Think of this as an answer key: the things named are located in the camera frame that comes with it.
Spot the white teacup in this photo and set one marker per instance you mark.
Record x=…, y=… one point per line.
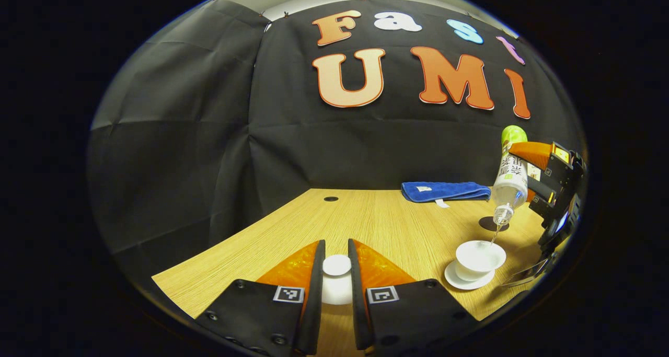
x=478, y=260

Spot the white teacup lid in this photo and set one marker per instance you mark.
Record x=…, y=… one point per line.
x=337, y=265

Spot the clear water bottle green label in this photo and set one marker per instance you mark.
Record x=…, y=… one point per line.
x=512, y=179

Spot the blue towel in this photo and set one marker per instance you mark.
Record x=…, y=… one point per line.
x=444, y=191

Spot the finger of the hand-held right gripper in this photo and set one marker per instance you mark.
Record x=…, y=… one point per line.
x=541, y=195
x=535, y=153

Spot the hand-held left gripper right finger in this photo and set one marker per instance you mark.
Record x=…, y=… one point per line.
x=356, y=294

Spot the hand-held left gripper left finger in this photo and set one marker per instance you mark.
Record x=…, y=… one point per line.
x=318, y=294

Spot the white saucer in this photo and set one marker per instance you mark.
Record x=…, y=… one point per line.
x=454, y=279

